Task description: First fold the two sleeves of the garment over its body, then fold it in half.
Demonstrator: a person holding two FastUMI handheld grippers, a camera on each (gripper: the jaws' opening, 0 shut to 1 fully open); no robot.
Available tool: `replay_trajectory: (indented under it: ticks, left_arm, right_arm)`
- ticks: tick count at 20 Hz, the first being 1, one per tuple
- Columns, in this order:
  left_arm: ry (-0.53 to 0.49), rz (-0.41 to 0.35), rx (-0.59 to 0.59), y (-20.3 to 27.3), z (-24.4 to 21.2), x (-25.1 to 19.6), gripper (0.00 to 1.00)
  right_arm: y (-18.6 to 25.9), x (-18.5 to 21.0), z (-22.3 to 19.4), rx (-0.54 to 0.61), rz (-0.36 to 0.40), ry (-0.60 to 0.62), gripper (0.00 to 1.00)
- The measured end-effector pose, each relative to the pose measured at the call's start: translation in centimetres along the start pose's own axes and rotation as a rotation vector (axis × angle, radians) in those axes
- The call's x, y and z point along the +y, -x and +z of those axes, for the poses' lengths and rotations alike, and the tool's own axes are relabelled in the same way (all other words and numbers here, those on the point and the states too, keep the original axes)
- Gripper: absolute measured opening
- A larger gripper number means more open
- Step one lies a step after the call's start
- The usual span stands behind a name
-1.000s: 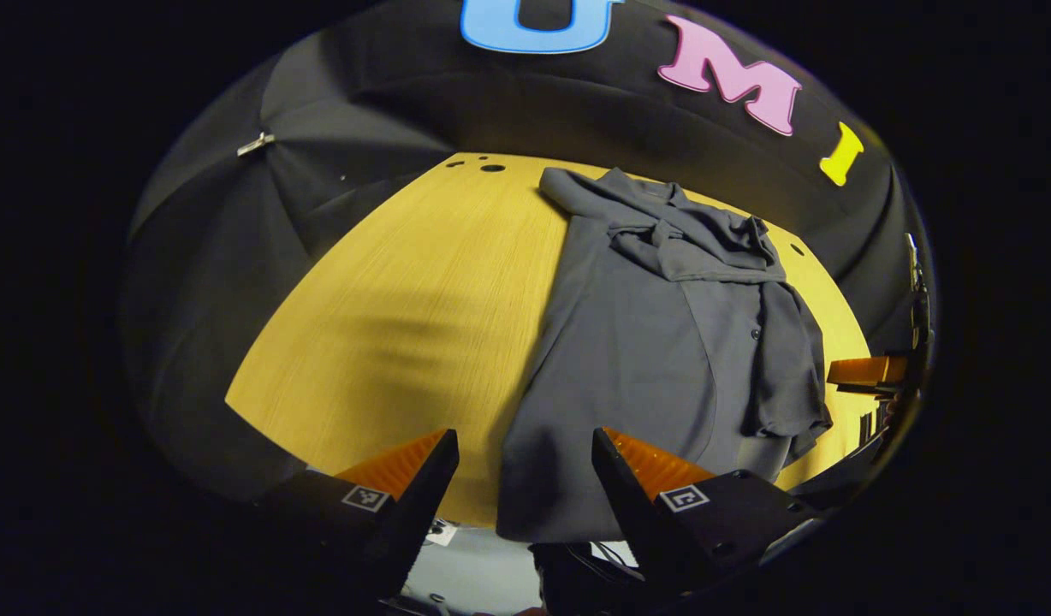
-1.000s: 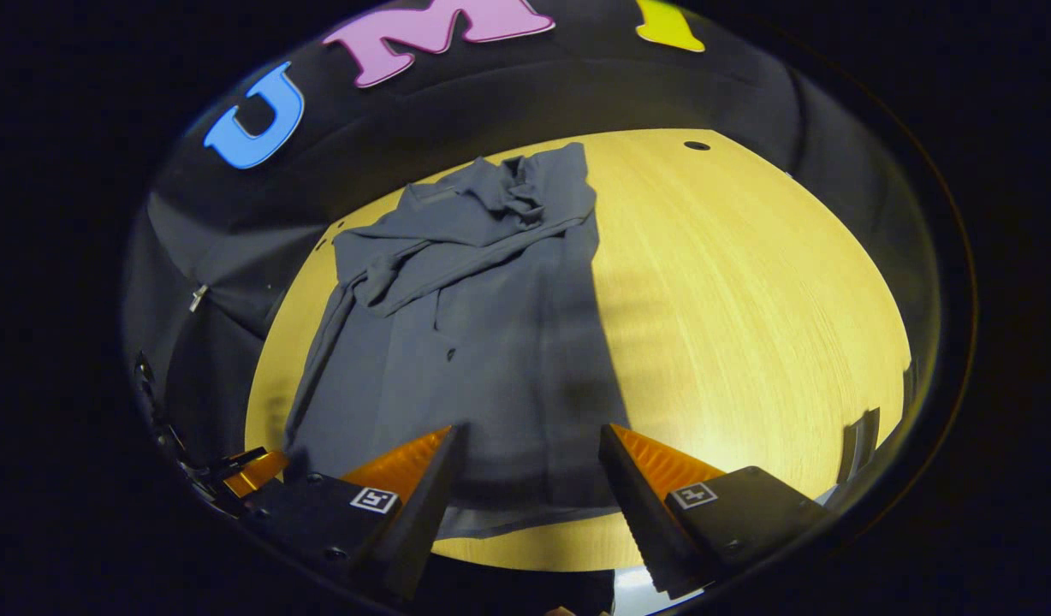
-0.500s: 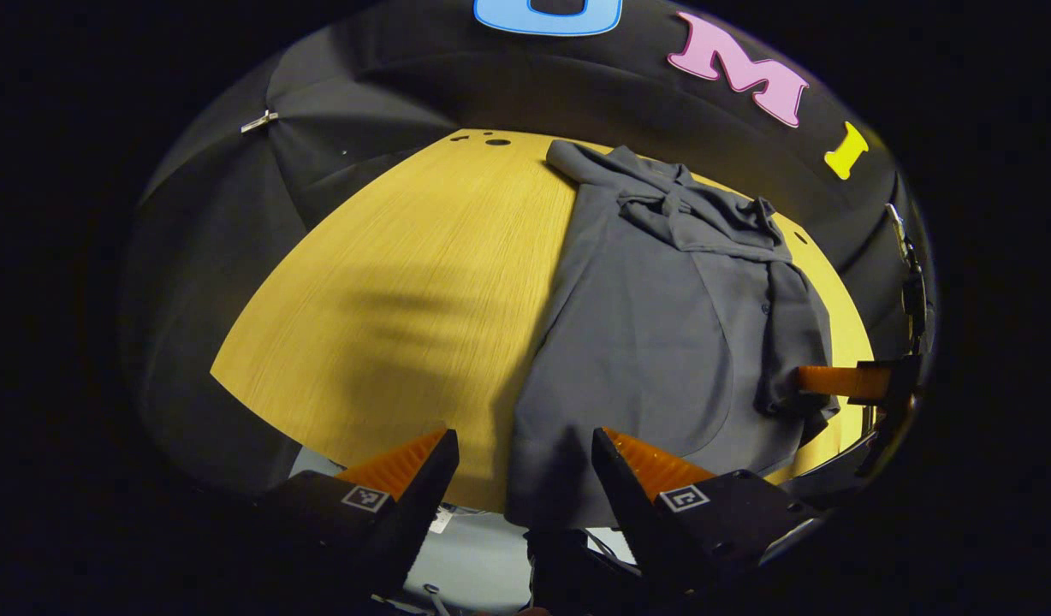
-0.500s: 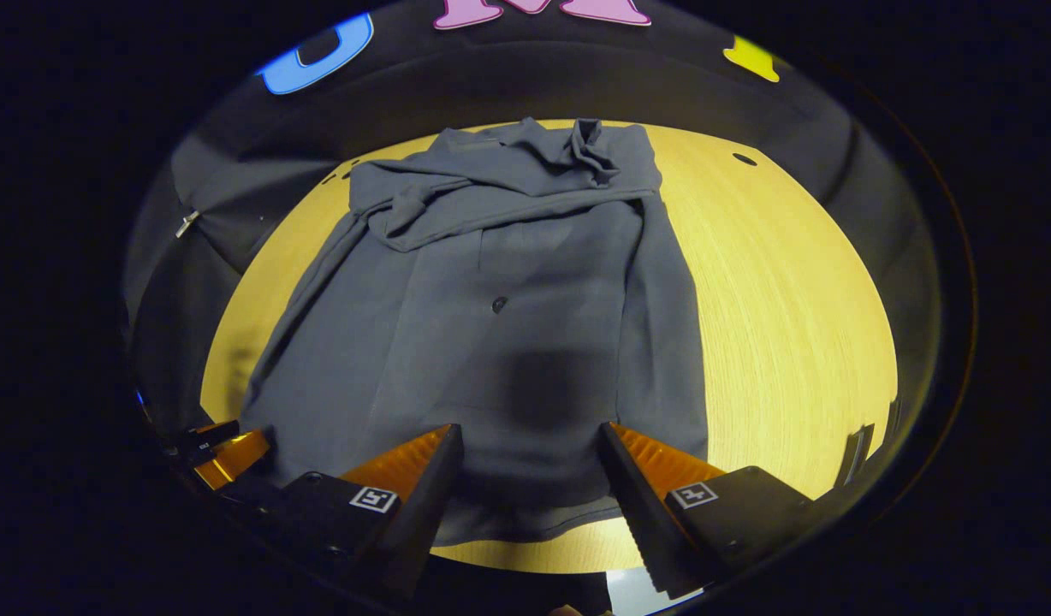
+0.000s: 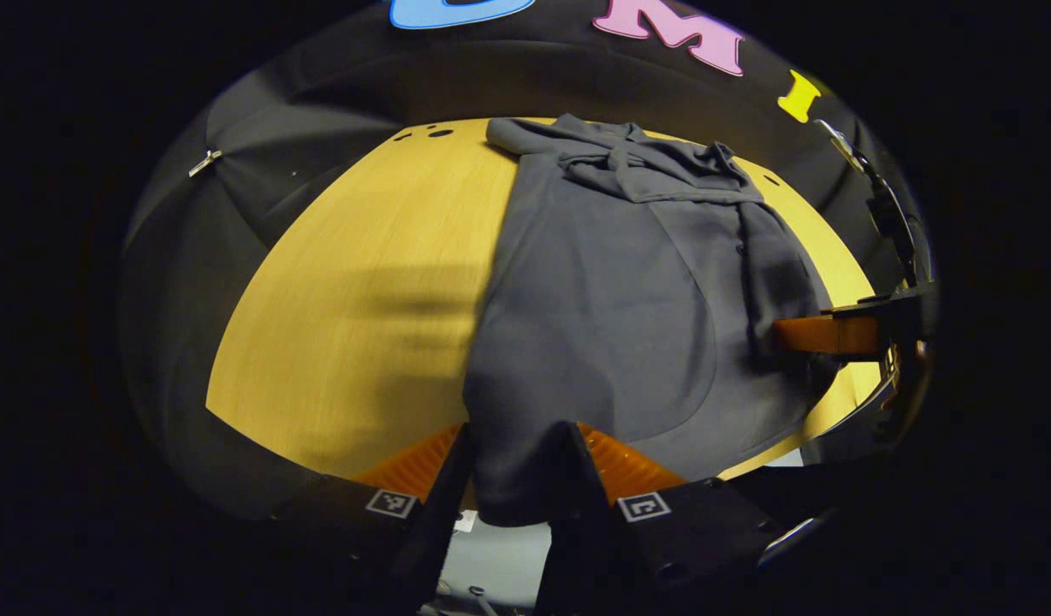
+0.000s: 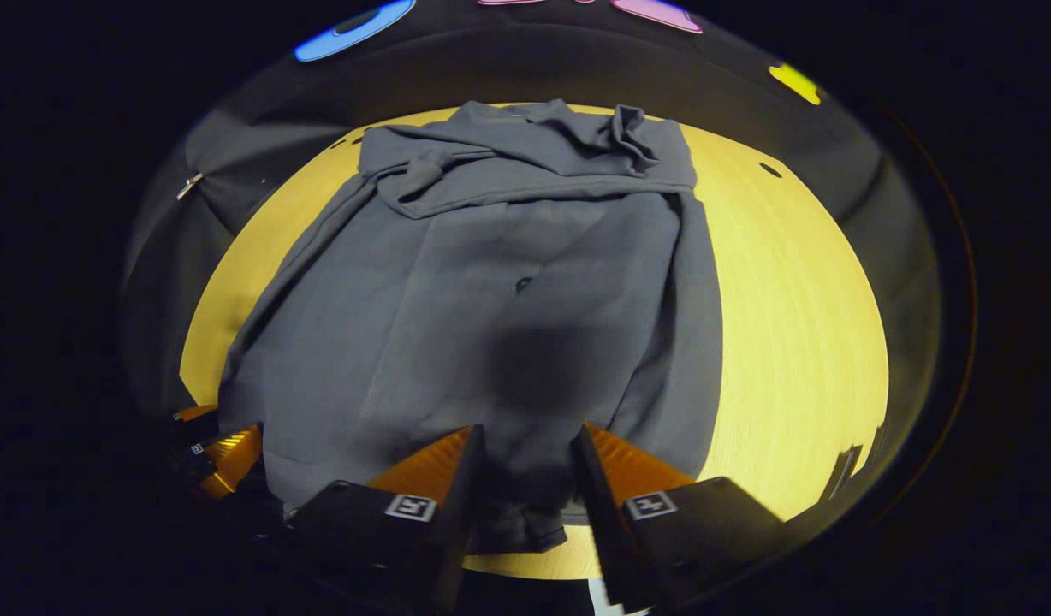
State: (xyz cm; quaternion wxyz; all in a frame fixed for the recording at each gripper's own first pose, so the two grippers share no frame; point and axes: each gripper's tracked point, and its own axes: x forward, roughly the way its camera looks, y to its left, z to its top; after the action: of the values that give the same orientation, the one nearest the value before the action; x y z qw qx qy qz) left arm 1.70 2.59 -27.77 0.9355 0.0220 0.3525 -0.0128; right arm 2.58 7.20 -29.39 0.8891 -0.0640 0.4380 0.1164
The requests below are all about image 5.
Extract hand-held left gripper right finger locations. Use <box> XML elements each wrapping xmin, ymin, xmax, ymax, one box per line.
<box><xmin>532</xmin><ymin>419</ymin><xmax>822</xmax><ymax>616</ymax></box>

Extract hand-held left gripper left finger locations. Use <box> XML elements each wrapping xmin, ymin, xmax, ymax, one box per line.
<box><xmin>269</xmin><ymin>423</ymin><xmax>475</xmax><ymax>616</ymax></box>

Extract grey long-sleeved shirt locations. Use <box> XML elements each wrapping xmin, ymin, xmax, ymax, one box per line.
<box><xmin>461</xmin><ymin>113</ymin><xmax>843</xmax><ymax>527</ymax></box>

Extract black backdrop cloth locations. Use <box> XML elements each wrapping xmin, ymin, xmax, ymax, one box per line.
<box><xmin>119</xmin><ymin>0</ymin><xmax>920</xmax><ymax>523</ymax></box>

